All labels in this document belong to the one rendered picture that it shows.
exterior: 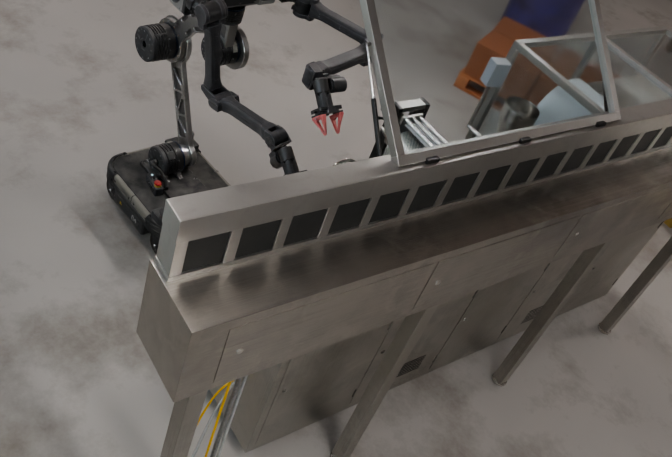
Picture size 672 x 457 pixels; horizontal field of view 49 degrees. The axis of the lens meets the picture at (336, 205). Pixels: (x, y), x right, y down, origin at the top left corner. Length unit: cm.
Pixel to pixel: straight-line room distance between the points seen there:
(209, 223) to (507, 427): 245
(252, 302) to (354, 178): 44
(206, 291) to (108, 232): 216
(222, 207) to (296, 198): 21
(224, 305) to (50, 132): 286
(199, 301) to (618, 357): 319
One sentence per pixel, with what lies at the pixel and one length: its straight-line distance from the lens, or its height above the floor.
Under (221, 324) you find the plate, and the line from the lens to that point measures 186.
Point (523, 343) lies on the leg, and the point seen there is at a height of 34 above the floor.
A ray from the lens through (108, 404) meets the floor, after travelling 340.
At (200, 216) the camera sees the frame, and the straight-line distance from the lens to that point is 178.
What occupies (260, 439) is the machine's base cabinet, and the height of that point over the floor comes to 18.
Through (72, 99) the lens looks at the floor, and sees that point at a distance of 488.
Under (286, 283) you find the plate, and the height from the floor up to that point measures 144.
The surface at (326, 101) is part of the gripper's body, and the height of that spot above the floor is 143.
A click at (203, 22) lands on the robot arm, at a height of 144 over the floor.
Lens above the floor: 287
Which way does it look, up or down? 39 degrees down
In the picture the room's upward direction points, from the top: 22 degrees clockwise
